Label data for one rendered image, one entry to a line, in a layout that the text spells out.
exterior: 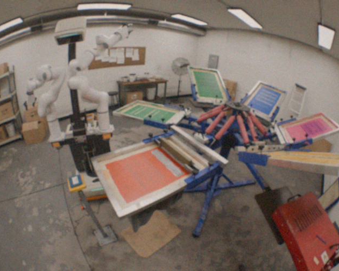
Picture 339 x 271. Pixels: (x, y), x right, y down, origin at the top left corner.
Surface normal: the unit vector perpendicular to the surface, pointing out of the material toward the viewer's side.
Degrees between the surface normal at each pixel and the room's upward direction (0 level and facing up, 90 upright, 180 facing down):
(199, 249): 0
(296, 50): 90
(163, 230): 1
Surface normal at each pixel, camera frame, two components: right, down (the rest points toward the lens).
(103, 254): 0.08, -0.86
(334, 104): -0.80, 0.25
